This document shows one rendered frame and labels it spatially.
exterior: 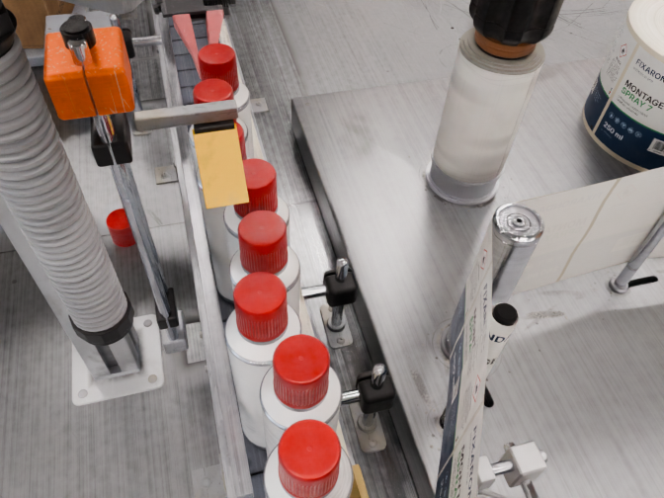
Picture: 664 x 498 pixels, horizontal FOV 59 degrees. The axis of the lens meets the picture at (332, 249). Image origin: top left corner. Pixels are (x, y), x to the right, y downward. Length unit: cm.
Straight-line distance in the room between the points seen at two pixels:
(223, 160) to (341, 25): 70
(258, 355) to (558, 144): 56
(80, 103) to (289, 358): 18
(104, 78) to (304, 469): 23
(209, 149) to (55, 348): 34
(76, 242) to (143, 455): 34
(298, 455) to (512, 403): 31
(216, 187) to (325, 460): 20
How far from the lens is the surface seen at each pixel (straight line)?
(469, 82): 62
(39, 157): 27
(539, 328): 64
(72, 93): 36
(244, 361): 39
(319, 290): 58
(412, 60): 102
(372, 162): 74
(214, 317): 50
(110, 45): 37
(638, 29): 81
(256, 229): 40
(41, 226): 29
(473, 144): 65
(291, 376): 34
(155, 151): 85
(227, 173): 42
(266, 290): 37
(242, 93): 57
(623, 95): 82
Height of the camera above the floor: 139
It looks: 52 degrees down
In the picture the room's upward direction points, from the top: 4 degrees clockwise
